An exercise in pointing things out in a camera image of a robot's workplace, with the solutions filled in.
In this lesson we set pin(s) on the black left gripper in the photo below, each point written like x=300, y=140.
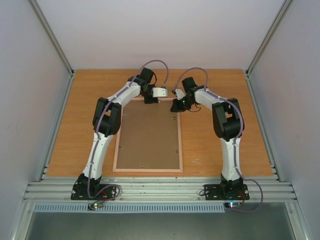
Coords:
x=148, y=101

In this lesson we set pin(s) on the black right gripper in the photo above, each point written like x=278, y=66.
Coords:
x=176, y=106

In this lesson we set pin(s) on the brown cardboard backing board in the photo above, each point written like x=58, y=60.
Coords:
x=150, y=137

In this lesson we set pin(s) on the pink wooden picture frame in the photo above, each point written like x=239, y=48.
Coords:
x=116, y=160

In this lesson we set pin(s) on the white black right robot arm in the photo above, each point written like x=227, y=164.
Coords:
x=228, y=125

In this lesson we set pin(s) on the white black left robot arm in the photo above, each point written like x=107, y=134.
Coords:
x=106, y=123

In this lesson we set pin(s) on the right controller board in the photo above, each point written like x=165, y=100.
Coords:
x=232, y=205

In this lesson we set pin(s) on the controller board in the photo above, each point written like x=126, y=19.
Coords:
x=96, y=205
x=232, y=205

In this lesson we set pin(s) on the left controller board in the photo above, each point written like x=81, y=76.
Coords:
x=96, y=205

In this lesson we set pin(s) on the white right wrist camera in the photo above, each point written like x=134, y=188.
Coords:
x=179, y=94

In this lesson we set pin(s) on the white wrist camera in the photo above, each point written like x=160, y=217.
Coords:
x=179, y=94
x=159, y=92

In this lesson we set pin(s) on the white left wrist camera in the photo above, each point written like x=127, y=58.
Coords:
x=159, y=92

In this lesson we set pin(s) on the right aluminium corner post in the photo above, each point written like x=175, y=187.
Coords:
x=269, y=34

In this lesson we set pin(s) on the aluminium corner post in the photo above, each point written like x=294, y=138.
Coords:
x=47, y=28
x=269, y=34

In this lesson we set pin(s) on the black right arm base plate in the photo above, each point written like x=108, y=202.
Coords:
x=215, y=192

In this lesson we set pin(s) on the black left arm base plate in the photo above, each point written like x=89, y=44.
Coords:
x=97, y=192

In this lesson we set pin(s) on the left aluminium corner post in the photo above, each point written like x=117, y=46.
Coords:
x=47, y=28

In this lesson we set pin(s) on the aluminium front rail platform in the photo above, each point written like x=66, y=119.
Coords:
x=160, y=189

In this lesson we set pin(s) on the grey slotted cable duct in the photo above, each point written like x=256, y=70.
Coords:
x=130, y=208

